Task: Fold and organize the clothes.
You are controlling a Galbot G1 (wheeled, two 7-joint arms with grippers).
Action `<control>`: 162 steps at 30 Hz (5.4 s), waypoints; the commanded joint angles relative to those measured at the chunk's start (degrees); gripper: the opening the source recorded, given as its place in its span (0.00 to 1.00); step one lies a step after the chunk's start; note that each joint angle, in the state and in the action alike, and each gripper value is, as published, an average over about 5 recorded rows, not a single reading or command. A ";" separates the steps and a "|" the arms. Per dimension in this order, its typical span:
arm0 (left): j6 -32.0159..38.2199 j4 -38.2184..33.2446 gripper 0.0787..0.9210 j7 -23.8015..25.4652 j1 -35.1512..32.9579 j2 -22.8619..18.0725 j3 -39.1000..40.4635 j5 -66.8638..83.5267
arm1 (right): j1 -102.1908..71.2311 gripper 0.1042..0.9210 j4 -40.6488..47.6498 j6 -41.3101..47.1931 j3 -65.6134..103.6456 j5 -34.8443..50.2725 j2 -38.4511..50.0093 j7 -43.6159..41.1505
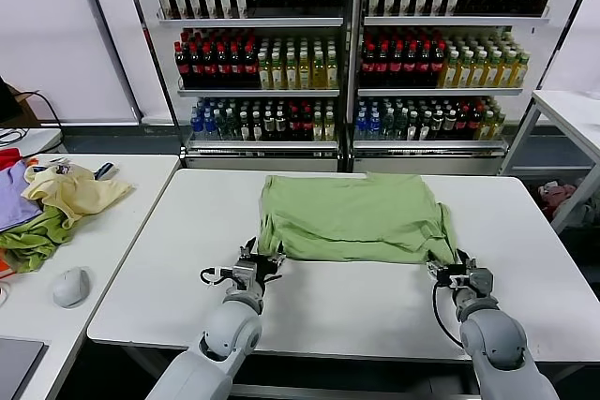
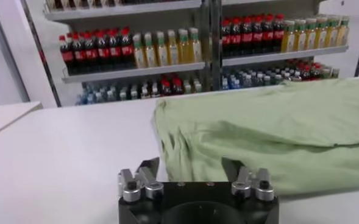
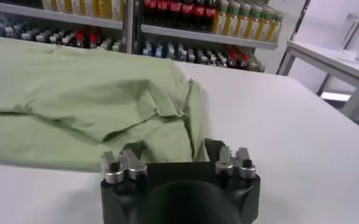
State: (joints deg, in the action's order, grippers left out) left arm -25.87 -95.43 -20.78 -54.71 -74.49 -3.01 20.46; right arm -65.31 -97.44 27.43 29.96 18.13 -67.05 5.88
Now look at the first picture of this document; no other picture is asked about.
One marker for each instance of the grey computer mouse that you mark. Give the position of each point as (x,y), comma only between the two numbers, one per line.
(70,287)

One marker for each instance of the light green t-shirt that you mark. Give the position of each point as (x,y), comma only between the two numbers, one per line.
(351,212)

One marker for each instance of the orange cloth item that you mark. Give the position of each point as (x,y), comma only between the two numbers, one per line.
(4,269)

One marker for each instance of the small dark bottle white cap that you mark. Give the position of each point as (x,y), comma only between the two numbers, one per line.
(424,128)
(257,128)
(450,127)
(437,127)
(268,127)
(412,128)
(280,127)
(244,128)

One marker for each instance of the red-capped cola bottle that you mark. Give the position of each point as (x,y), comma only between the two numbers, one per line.
(209,69)
(437,67)
(424,67)
(195,69)
(382,67)
(222,69)
(235,69)
(397,67)
(368,67)
(411,67)
(250,69)
(182,69)

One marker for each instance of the small red-capped dark bottle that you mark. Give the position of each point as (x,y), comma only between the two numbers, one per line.
(473,126)
(461,126)
(306,127)
(294,127)

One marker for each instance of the small blue water bottle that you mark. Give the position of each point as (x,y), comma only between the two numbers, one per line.
(361,127)
(373,127)
(209,128)
(197,128)

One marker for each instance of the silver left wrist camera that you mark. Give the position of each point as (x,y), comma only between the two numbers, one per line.
(243,273)

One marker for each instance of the small green clear bottle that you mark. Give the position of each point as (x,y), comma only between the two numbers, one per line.
(232,128)
(399,127)
(221,128)
(387,127)

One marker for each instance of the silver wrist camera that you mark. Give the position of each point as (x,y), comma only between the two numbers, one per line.
(483,280)
(243,273)

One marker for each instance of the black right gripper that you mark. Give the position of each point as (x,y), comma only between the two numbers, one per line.
(454,276)

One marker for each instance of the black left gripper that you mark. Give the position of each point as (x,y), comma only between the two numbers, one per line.
(263,269)

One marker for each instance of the grey clothes heap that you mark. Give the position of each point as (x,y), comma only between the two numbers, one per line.
(586,215)

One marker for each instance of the blue white striped item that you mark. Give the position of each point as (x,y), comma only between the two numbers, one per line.
(107,170)

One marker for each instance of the white side table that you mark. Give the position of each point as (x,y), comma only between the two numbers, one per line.
(567,114)

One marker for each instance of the lilac purple garment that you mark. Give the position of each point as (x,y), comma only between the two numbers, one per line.
(11,198)

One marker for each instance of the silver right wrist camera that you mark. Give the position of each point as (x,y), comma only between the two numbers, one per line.
(483,280)

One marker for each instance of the dark grey laptop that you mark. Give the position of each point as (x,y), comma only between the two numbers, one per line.
(19,362)

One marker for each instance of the black monitor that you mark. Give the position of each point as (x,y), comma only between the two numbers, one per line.
(7,105)

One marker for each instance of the small yellow drink bottle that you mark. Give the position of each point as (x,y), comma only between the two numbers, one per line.
(330,128)
(319,128)
(497,128)
(485,128)

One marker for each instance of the white printed garment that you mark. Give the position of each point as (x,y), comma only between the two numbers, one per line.
(61,168)

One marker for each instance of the pale yellow garment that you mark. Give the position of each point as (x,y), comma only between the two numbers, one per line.
(84,194)

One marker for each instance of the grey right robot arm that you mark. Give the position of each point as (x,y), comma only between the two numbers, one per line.
(497,339)

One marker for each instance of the white drink shelf unit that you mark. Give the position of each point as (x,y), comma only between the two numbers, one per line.
(248,23)
(454,21)

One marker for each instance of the red garment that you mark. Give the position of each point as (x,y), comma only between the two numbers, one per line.
(8,158)

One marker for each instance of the yellow juice bottle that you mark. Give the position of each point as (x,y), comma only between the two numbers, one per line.
(491,73)
(277,74)
(505,73)
(476,73)
(304,74)
(332,74)
(319,74)
(291,74)
(462,73)
(264,74)
(448,73)
(519,73)

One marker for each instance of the crumpled olive green garment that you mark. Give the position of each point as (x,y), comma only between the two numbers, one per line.
(33,241)

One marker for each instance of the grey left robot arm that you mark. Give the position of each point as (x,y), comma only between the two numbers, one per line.
(220,339)

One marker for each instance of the pink red cloth heap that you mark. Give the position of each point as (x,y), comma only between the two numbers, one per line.
(555,194)

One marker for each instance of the brown cardboard box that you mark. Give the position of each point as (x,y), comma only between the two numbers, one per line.
(28,112)

